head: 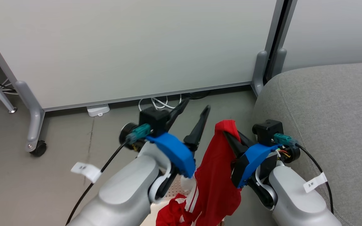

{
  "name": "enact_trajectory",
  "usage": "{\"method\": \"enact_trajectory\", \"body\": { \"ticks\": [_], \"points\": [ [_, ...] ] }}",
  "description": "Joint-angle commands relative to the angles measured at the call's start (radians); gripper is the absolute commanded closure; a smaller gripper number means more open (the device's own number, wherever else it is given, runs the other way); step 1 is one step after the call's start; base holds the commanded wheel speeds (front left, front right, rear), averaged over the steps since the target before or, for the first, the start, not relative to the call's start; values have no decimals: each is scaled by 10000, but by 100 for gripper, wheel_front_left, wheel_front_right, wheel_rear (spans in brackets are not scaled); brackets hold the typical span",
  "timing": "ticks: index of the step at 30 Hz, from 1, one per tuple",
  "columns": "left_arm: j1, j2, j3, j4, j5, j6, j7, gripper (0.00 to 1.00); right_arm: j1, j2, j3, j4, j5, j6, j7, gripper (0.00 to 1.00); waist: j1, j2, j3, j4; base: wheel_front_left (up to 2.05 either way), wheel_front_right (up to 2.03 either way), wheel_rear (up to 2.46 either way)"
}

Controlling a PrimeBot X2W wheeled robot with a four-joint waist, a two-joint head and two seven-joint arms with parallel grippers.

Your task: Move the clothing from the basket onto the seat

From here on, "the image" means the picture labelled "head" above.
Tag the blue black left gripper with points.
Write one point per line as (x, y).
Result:
(174, 153)

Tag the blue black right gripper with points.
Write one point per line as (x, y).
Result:
(253, 157)

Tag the red white-striped garment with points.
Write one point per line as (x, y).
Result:
(215, 175)

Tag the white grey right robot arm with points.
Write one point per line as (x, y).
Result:
(294, 201)

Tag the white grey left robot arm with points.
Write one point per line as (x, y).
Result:
(127, 191)

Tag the cream perforated laundry basket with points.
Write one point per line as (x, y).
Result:
(176, 188)

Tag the white power adapter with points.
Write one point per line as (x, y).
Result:
(97, 110)

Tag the wide white rolling partition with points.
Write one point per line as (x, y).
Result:
(130, 47)

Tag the grey fabric sofa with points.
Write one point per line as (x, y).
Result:
(335, 113)

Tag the narrow white partition panel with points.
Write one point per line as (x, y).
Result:
(331, 28)

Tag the black caster wheel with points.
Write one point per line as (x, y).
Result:
(39, 148)

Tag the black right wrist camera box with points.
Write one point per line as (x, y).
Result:
(267, 130)

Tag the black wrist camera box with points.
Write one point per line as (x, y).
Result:
(154, 121)
(267, 130)

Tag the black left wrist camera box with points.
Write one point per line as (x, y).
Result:
(154, 121)

